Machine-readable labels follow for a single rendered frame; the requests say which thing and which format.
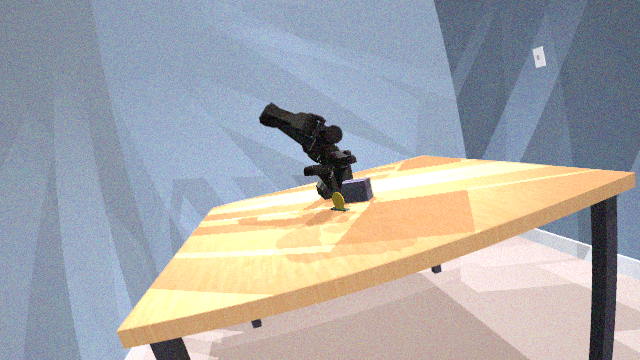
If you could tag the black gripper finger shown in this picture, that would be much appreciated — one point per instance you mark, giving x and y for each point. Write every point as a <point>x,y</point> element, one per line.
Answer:
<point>326,179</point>
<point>338,173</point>

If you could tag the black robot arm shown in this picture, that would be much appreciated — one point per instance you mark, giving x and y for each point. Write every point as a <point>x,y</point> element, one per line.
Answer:
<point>300,128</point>

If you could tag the thin gold coin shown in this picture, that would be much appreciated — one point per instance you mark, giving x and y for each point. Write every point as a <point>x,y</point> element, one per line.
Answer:
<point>338,200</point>

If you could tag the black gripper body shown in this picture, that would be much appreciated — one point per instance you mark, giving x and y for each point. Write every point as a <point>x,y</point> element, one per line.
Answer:
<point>322,167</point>

